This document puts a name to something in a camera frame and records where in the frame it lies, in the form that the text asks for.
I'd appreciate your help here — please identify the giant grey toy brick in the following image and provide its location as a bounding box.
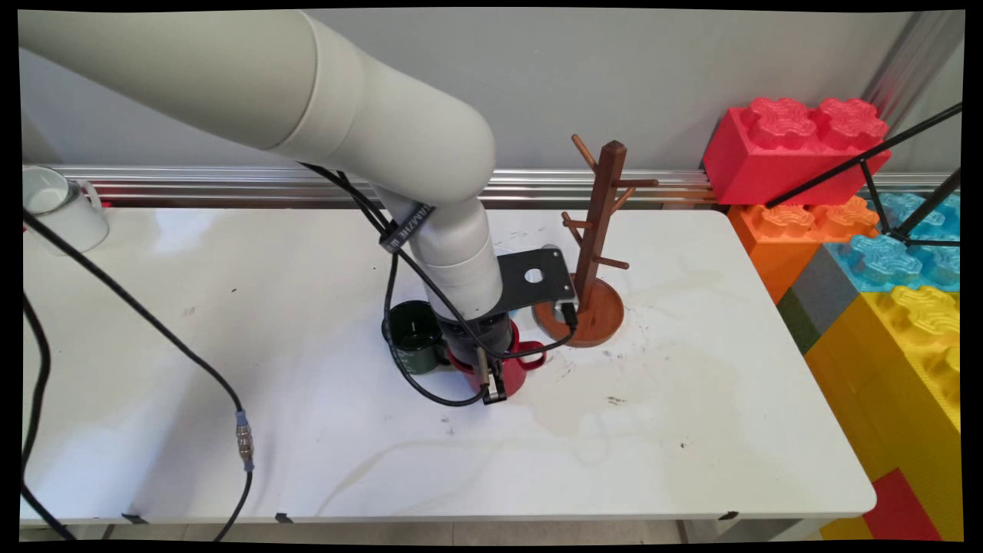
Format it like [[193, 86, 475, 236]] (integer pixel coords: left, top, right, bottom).
[[791, 244, 861, 336]]

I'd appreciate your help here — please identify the giant red toy brick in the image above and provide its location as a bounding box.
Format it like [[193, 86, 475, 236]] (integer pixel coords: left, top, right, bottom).
[[703, 98, 893, 207]]

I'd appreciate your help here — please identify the slanted aluminium post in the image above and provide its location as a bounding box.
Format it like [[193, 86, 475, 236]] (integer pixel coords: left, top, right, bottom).
[[862, 12, 951, 124]]

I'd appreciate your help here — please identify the giant orange toy brick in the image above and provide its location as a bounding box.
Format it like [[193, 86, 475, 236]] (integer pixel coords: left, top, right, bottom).
[[728, 196, 880, 304]]

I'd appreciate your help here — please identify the black cable with metal connector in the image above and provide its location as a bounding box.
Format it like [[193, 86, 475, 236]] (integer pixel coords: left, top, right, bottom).
[[22, 211, 256, 543]]

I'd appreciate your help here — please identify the plain black cable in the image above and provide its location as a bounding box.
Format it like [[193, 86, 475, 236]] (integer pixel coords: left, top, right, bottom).
[[21, 294, 78, 542]]

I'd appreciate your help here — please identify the brown wooden mug tree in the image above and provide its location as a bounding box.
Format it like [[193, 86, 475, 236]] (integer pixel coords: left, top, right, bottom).
[[534, 134, 660, 348]]

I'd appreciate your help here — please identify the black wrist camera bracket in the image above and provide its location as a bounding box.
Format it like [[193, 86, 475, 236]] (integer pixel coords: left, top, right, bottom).
[[495, 246, 578, 325]]

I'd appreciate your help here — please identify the dark green mug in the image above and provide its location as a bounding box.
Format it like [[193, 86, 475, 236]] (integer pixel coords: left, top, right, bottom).
[[382, 300, 451, 376]]

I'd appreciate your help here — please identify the horizontal aluminium rail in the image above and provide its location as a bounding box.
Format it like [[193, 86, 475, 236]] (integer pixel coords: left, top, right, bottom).
[[46, 165, 715, 210]]

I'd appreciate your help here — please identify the giant green toy brick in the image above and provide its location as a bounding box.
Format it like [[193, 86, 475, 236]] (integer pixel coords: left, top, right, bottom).
[[777, 288, 821, 356]]

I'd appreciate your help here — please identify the giant yellow toy brick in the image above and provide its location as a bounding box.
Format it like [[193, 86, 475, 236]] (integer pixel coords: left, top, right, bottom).
[[805, 286, 962, 538]]

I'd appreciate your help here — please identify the white mug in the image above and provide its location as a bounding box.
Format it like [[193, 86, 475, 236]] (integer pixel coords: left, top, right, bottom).
[[22, 165, 110, 255]]

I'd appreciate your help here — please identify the black velcro strap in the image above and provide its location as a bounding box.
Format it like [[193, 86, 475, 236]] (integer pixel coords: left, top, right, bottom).
[[379, 202, 435, 253]]

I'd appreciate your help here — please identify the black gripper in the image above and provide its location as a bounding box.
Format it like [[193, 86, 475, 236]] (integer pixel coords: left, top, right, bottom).
[[438, 311, 517, 406]]

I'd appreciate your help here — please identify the small red toy brick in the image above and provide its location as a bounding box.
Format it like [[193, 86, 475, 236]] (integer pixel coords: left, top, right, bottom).
[[862, 469, 942, 542]]

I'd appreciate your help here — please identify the giant light blue toy brick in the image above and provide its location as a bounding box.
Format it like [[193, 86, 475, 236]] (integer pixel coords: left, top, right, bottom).
[[826, 192, 961, 294]]

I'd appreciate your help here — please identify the black tripod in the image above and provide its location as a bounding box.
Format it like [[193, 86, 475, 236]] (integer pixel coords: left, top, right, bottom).
[[766, 102, 962, 248]]

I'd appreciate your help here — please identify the red enamel mug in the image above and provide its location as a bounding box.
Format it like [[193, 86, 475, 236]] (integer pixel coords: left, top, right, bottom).
[[445, 321, 548, 398]]

